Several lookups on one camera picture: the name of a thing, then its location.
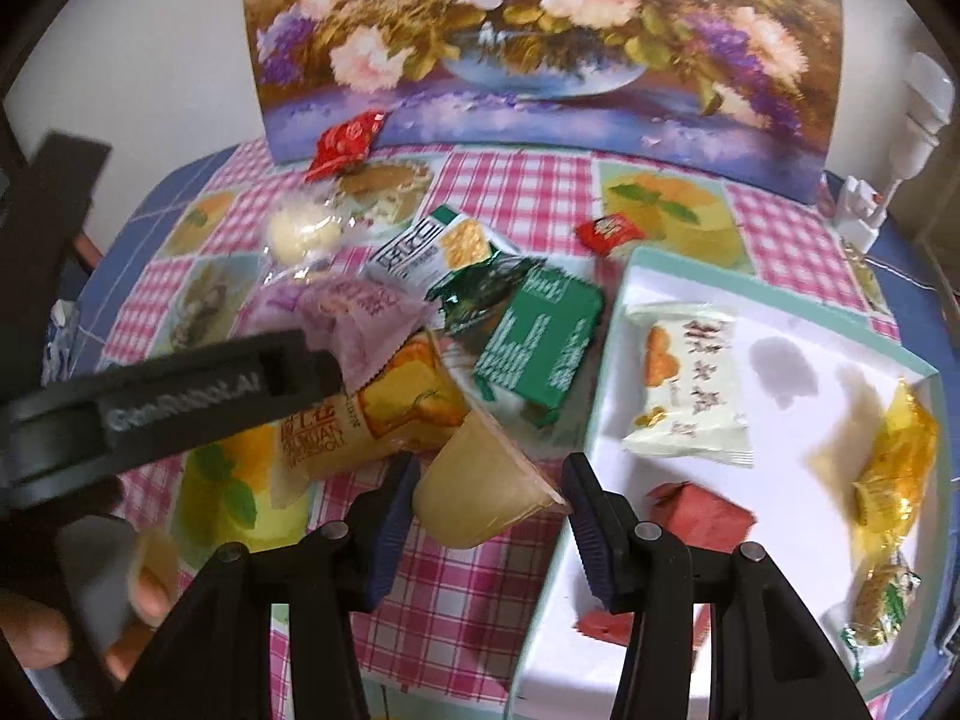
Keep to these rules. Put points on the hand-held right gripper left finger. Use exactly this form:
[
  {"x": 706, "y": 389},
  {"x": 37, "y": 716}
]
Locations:
[{"x": 390, "y": 532}]

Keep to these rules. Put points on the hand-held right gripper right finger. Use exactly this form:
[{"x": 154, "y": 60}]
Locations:
[{"x": 592, "y": 540}]

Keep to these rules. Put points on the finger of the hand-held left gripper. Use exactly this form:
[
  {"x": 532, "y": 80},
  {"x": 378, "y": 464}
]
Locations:
[
  {"x": 52, "y": 202},
  {"x": 315, "y": 371}
]

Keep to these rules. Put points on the purple snack packet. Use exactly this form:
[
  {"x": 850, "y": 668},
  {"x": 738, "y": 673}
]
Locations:
[{"x": 352, "y": 311}]

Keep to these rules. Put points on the beige swiss roll packet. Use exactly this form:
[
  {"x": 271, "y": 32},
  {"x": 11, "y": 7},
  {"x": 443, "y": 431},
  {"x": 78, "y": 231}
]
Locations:
[{"x": 390, "y": 412}]

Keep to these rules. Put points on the yellow jelly cup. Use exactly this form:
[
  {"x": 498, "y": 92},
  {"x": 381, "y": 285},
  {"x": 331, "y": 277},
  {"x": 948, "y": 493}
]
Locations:
[{"x": 472, "y": 495}]

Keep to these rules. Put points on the red-brown snack box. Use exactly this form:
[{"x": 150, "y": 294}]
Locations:
[{"x": 701, "y": 517}]

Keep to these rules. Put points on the clear packet with pale cake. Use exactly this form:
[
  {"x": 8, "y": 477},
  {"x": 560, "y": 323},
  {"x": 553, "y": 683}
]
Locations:
[{"x": 304, "y": 236}]

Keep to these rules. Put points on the white and green cracker packet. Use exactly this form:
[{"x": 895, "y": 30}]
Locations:
[{"x": 427, "y": 247}]

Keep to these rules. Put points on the white pastry packet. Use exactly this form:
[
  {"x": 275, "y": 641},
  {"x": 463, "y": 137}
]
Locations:
[{"x": 690, "y": 390}]

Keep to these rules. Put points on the dark green crinkled wrapper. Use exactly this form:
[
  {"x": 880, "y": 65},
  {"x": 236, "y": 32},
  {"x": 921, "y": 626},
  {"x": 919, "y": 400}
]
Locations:
[{"x": 476, "y": 292}]

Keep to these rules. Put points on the green snack packet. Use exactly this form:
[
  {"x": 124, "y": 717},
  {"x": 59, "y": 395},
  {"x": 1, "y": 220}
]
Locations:
[{"x": 540, "y": 345}]

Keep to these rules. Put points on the red candy packet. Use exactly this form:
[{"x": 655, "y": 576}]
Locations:
[{"x": 345, "y": 142}]

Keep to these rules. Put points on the white tray box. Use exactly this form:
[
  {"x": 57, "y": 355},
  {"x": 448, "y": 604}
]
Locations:
[{"x": 712, "y": 292}]

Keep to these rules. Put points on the clear oat bar packet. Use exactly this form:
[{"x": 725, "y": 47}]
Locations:
[{"x": 877, "y": 600}]

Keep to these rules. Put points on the small red candy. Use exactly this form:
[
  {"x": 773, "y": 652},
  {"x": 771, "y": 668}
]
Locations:
[{"x": 604, "y": 234}]

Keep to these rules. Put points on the yellow cake packet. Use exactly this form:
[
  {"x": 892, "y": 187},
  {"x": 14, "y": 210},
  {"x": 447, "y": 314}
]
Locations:
[{"x": 896, "y": 465}]

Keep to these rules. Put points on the person's left hand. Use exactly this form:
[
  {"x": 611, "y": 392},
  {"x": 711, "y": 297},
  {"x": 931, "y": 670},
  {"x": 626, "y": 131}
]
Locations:
[{"x": 154, "y": 577}]

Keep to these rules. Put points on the red-brown chair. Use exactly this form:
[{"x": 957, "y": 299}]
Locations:
[{"x": 88, "y": 249}]

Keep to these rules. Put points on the blue and white crumpled wrapper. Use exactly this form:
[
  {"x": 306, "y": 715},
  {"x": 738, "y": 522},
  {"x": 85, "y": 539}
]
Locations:
[{"x": 60, "y": 337}]

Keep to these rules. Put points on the flower painting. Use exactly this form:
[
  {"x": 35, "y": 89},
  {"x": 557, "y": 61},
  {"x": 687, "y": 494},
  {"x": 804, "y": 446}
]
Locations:
[{"x": 525, "y": 15}]

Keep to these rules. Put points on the white bulb lamp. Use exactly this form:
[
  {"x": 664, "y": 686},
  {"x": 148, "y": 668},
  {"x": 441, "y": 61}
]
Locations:
[{"x": 926, "y": 105}]

